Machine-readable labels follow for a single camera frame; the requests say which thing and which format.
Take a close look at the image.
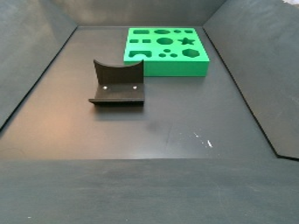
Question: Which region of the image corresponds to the black curved holder stand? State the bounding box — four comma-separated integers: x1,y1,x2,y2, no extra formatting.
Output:
89,60,146,105

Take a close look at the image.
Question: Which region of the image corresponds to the green shape-sorter block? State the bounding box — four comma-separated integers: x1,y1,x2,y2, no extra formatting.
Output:
123,27,211,77

